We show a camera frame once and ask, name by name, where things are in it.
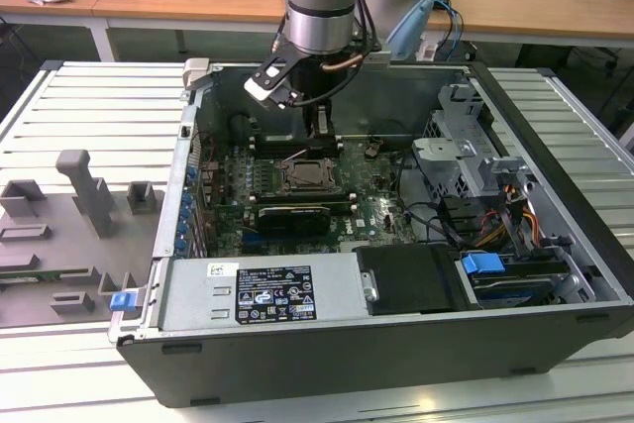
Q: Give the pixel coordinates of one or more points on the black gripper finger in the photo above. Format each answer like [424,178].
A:
[322,121]

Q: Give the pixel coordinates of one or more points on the thin metal locking lever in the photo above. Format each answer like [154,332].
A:
[295,155]

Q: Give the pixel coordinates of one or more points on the CPU socket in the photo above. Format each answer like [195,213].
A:
[309,191]

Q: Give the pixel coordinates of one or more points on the round coin battery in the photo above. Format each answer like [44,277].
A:
[372,148]

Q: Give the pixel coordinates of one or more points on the black graphics card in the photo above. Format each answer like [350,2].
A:
[292,220]

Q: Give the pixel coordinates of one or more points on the pale blue teach pendant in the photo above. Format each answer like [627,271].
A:
[411,27]

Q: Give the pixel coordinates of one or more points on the green motherboard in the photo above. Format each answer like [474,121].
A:
[381,230]

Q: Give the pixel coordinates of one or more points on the silver metal drive cage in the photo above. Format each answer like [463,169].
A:
[446,150]

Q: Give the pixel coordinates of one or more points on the long wooden desk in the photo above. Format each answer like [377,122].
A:
[148,4]

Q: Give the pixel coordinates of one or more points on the hard disk in blue carrier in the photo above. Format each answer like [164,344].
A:
[479,263]

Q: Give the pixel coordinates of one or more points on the grey power supply unit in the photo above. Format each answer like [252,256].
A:
[193,294]

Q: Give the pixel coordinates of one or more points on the dark grey PC case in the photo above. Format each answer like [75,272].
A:
[347,368]

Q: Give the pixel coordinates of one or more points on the blue case latch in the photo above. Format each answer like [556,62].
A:
[121,301]

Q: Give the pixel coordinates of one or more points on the grey parts rack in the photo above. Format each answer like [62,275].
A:
[59,244]

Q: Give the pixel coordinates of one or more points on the green RAM stick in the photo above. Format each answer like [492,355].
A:
[44,275]

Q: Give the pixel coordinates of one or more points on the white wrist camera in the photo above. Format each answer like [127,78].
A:
[260,91]

